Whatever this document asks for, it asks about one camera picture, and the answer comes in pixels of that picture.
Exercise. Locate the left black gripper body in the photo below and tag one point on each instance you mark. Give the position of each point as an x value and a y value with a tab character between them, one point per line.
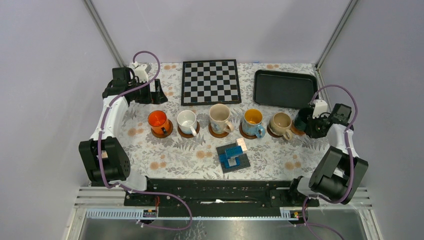
144	95

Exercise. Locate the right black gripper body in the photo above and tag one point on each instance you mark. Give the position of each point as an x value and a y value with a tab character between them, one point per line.
315	125

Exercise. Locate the dark green mug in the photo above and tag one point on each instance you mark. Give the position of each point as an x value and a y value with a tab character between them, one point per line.
301	120

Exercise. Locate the light orange coaster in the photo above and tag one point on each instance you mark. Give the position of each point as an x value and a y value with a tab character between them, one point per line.
297	131

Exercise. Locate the beige round mug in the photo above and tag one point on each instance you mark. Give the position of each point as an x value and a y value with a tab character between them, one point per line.
280	125

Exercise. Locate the dark walnut coaster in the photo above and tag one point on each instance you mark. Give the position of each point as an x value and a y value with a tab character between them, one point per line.
272	134

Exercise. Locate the orange mug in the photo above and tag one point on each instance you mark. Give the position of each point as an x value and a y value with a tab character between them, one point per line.
158	119

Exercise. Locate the black cup tray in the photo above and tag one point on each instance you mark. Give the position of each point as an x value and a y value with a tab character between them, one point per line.
284	89

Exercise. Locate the blue mug yellow inside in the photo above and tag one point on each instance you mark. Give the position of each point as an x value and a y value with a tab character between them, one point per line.
252	123

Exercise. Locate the brown wooden ringed coaster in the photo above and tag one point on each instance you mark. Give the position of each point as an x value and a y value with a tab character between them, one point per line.
244	135
164	132
216	135
188	136

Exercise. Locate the white mug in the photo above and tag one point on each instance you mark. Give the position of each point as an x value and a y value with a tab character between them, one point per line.
187	121

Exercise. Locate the black white chessboard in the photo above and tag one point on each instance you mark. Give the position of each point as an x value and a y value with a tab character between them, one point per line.
209	82

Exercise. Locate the cream tall mug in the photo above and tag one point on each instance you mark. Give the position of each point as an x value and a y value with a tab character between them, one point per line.
219	115

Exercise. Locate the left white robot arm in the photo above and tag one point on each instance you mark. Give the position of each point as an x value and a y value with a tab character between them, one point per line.
105	160

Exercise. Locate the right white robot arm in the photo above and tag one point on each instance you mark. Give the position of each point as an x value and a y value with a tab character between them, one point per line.
340	171

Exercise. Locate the floral tablecloth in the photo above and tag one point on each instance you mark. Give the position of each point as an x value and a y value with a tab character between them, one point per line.
176	157

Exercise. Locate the lego brick model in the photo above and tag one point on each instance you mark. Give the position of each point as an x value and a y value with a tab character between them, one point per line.
233	157

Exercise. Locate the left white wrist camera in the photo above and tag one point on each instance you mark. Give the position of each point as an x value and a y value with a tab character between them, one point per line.
141	71

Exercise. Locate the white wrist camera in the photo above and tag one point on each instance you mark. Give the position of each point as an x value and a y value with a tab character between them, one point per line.
320	106
141	71

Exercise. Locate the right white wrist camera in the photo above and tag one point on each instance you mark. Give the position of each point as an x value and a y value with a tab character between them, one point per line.
320	106

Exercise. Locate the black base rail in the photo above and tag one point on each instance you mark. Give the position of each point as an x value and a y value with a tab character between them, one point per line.
231	198

